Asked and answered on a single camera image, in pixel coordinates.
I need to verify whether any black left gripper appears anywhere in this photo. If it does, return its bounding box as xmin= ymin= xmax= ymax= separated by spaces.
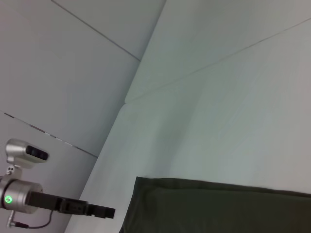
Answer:
xmin=28 ymin=191 xmax=116 ymax=219

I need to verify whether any dark green printed t-shirt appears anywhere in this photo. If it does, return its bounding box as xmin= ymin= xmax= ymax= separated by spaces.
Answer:
xmin=118 ymin=176 xmax=311 ymax=233

